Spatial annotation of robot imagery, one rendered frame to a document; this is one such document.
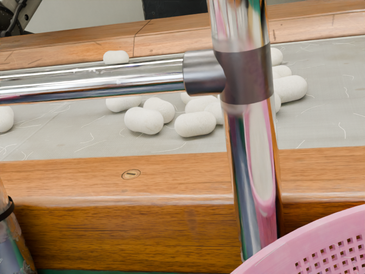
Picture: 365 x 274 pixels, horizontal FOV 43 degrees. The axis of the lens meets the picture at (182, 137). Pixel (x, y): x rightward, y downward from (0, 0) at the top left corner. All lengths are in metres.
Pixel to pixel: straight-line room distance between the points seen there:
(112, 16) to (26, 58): 2.05
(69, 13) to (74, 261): 2.56
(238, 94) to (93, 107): 0.30
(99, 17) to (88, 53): 2.11
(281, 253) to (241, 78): 0.08
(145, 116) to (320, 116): 0.14
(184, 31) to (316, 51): 0.17
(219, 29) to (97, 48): 0.47
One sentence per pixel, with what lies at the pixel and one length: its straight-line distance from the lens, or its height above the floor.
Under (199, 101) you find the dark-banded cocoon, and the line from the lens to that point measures 0.39.
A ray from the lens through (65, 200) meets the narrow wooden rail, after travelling 0.28.
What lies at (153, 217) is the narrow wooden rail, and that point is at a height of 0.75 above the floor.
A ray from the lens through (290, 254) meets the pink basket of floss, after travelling 0.21.
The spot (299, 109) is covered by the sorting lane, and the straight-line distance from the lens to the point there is 0.40.
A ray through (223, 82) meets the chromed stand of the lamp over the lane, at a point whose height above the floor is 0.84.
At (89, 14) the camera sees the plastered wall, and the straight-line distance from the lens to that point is 2.77.
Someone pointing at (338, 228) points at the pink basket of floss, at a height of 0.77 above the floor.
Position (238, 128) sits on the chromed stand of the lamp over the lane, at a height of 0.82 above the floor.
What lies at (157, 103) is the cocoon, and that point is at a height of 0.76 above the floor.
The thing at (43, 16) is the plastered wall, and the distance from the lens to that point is 2.91.
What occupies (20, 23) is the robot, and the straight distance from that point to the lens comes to 1.09.
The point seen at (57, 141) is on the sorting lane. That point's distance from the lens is 0.42.
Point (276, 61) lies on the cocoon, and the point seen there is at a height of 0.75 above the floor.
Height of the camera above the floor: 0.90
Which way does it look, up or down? 26 degrees down
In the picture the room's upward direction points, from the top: 10 degrees counter-clockwise
